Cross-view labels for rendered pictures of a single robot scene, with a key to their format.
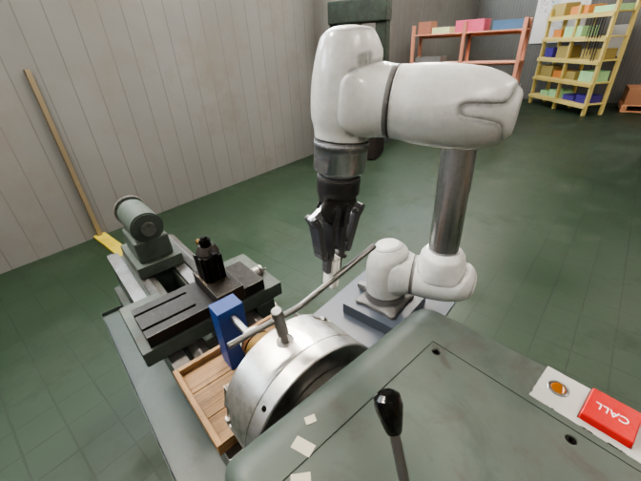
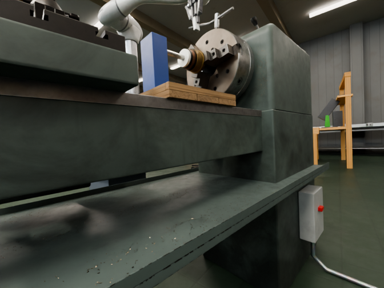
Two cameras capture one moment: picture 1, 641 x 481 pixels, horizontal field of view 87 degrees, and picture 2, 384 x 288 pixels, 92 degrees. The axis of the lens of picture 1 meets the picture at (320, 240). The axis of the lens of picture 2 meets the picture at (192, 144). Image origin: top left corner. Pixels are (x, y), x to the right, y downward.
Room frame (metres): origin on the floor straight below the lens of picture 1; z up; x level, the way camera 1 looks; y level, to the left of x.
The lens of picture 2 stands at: (0.67, 0.95, 0.76)
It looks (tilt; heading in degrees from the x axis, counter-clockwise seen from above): 2 degrees down; 266
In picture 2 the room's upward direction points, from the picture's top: 3 degrees counter-clockwise
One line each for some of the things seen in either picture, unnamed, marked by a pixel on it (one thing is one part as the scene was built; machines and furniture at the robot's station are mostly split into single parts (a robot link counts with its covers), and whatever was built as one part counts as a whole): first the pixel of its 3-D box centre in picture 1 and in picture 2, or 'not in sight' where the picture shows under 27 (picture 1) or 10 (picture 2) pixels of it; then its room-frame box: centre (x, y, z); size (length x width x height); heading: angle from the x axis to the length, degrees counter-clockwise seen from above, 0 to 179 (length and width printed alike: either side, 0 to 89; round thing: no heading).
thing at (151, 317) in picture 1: (201, 298); (56, 70); (0.97, 0.45, 0.95); 0.43 x 0.18 x 0.04; 129
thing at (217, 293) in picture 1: (217, 283); not in sight; (0.99, 0.38, 1.00); 0.20 x 0.10 x 0.05; 39
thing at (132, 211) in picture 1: (144, 232); not in sight; (1.41, 0.82, 1.01); 0.30 x 0.20 x 0.29; 39
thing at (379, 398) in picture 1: (389, 409); (254, 21); (0.23, -0.07, 1.38); 0.04 x 0.03 x 0.05; 39
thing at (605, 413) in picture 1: (609, 417); not in sight; (0.27, -0.39, 1.26); 0.06 x 0.06 x 0.02; 39
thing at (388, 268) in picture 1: (389, 266); not in sight; (1.07, -0.26, 0.97); 0.18 x 0.16 x 0.22; 65
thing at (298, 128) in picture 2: not in sight; (258, 184); (0.18, -0.20, 0.43); 0.60 x 0.48 x 0.86; 39
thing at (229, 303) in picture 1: (232, 332); (155, 71); (0.74, 0.28, 1.00); 0.08 x 0.06 x 0.23; 129
